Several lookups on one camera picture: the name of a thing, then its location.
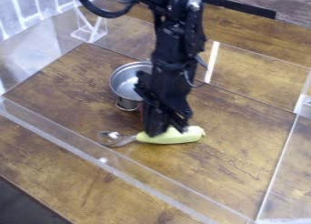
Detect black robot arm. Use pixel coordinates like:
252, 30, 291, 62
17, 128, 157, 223
120, 0, 205, 137

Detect small steel pot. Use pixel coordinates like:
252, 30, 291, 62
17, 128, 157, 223
109, 61, 152, 111

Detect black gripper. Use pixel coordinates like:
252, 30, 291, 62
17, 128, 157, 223
134, 24, 205, 137

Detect green handled metal spoon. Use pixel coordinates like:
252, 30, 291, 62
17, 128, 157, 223
97, 126, 205, 148

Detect black cable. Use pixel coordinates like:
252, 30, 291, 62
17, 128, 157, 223
72, 0, 141, 19

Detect clear acrylic enclosure wall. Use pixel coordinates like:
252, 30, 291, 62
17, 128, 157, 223
0, 16, 311, 224

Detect black bar on wall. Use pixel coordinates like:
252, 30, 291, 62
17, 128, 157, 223
204, 0, 277, 19

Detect clear acrylic bracket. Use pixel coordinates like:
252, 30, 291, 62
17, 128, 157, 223
70, 9, 108, 43

